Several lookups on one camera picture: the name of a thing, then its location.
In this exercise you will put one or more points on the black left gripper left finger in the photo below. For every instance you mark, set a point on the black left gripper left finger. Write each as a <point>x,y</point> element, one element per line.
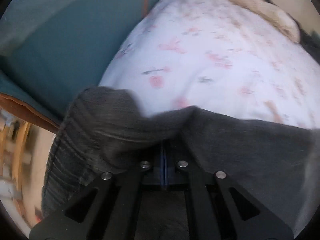
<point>106,209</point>

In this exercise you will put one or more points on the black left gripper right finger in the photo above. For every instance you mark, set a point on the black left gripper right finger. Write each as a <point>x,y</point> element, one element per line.
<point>217,207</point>

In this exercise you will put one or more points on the dark grey pants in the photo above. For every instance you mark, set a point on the dark grey pants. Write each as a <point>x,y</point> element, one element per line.
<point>104,131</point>

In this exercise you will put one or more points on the white floral bed sheet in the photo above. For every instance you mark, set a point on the white floral bed sheet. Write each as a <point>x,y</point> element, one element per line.
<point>219,57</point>

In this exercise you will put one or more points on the cream teddy print duvet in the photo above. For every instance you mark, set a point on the cream teddy print duvet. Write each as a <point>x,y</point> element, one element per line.
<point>273,14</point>

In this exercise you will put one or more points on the teal bed frame side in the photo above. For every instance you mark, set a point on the teal bed frame side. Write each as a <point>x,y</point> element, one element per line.
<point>53,49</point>

